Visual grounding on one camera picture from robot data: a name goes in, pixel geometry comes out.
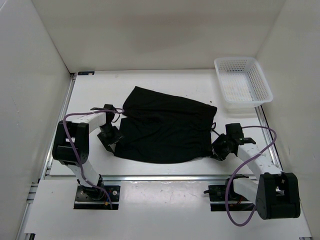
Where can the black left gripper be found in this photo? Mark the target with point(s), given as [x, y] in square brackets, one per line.
[106, 142]

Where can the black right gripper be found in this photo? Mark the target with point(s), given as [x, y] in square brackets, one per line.
[219, 155]

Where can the black shorts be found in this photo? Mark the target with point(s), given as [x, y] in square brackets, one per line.
[160, 128]

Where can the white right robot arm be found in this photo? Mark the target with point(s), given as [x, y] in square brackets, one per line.
[274, 193]

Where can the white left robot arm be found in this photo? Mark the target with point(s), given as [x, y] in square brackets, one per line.
[71, 145]

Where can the white plastic mesh basket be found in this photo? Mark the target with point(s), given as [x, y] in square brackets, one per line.
[242, 82]

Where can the small blue label sticker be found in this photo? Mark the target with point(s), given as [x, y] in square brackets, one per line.
[86, 73]

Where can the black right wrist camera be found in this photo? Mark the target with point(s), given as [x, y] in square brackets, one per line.
[235, 132]

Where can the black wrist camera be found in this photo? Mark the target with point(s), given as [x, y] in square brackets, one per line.
[235, 132]
[106, 108]

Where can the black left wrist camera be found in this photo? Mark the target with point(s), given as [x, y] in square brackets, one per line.
[106, 108]

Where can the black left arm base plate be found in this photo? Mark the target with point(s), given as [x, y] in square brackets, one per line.
[86, 199]

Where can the aluminium table edge rail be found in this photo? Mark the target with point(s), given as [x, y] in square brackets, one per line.
[141, 178]

